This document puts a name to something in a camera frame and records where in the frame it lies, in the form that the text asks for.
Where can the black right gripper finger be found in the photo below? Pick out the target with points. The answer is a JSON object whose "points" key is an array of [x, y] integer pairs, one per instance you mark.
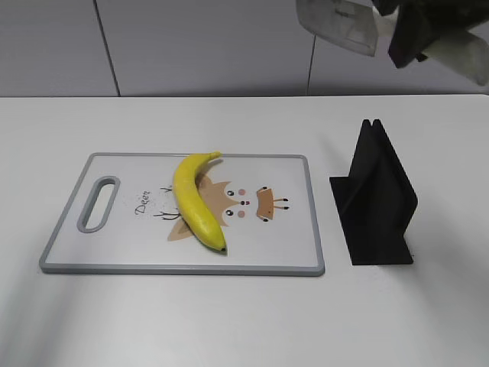
{"points": [[410, 42]]}

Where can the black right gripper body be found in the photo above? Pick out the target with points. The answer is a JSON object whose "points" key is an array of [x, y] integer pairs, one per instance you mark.
{"points": [[448, 15]]}

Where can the white handled kitchen knife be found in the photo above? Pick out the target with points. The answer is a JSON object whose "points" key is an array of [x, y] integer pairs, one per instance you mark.
{"points": [[354, 27]]}

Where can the yellow plastic banana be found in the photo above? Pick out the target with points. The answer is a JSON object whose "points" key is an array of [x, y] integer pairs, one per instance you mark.
{"points": [[193, 209]]}

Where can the black knife stand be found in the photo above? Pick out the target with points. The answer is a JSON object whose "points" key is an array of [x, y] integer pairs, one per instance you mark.
{"points": [[375, 201]]}

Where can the grey rimmed deer cutting board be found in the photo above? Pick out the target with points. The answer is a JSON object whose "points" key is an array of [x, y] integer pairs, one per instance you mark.
{"points": [[124, 216]]}

